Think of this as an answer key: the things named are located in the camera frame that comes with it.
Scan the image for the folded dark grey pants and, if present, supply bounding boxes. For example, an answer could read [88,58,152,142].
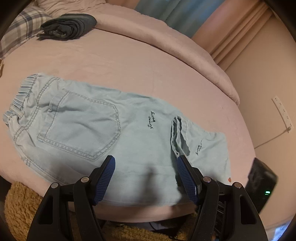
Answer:
[37,14,97,41]

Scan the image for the white wall power strip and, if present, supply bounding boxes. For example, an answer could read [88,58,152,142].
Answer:
[272,95,294,132]

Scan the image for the pink bed sheet mattress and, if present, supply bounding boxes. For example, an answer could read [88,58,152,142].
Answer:
[0,27,256,223]

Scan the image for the light blue denim pants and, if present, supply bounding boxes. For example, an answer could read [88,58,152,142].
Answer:
[3,73,231,206]

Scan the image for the pink folded duvet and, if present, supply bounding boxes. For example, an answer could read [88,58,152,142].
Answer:
[37,1,240,104]

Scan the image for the plaid pillow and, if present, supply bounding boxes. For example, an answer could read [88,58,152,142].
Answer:
[1,6,52,59]

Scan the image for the pink and blue curtain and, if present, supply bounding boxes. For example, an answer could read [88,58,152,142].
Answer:
[109,0,273,70]

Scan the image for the brown fluffy rug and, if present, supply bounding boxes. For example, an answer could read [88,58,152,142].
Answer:
[4,182,197,240]

